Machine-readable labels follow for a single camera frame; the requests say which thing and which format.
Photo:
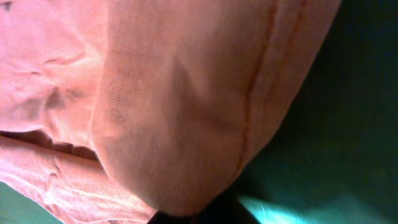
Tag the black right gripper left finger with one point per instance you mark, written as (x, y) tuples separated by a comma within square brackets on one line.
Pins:
[(163, 218)]

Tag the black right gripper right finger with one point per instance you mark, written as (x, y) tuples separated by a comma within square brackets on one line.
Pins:
[(226, 209)]

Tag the orange red t-shirt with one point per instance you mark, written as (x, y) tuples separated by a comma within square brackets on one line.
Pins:
[(111, 110)]

